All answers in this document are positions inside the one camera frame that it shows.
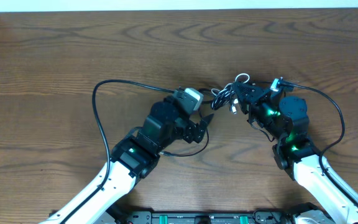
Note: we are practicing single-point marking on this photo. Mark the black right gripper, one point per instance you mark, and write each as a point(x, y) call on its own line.
point(255, 96)

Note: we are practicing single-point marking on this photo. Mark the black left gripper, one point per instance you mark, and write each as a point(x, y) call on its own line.
point(189, 135)

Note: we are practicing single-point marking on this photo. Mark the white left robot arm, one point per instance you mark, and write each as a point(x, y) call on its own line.
point(133, 159)

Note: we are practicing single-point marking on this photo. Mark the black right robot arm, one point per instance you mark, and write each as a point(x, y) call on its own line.
point(285, 118)

